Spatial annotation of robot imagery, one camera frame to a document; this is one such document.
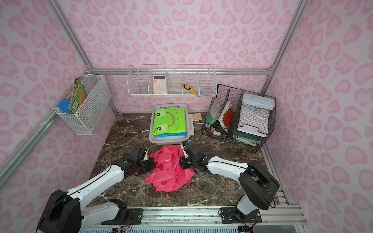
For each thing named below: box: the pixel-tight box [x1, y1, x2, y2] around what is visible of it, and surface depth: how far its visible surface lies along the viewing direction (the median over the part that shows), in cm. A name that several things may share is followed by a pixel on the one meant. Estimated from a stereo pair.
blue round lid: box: [58, 98, 72, 113], surface depth 67 cm
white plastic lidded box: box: [237, 93, 276, 138], surface depth 92 cm
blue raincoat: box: [152, 132, 187, 137], surface depth 99 cm
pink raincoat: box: [144, 145, 195, 193], surface depth 84 cm
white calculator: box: [152, 74, 167, 94], surface depth 96 cm
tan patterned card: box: [192, 112, 203, 121], surface depth 119 cm
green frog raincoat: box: [152, 107, 187, 136], surface depth 102 cm
